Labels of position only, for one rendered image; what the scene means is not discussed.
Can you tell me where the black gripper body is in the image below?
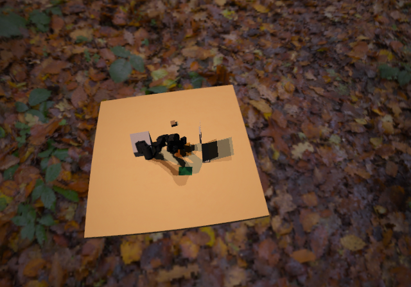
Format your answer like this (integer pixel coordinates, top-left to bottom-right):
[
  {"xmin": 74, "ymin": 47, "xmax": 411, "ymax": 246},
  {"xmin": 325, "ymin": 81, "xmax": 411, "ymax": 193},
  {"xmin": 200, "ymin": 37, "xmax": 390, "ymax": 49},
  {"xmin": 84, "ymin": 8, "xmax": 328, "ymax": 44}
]
[{"xmin": 166, "ymin": 136, "xmax": 187, "ymax": 152}]

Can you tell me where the green flat square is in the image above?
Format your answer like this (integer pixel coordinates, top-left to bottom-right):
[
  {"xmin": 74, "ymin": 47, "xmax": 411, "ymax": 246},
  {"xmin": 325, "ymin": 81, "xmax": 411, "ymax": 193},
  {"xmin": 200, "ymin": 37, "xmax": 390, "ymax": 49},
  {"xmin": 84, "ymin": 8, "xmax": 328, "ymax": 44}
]
[{"xmin": 179, "ymin": 167, "xmax": 192, "ymax": 175}]

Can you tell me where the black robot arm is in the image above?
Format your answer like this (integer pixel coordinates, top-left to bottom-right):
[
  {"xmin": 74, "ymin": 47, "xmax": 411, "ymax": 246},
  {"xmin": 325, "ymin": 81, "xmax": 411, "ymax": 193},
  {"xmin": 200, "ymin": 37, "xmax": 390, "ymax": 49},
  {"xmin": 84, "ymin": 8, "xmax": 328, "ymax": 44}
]
[{"xmin": 135, "ymin": 134, "xmax": 180, "ymax": 160}]

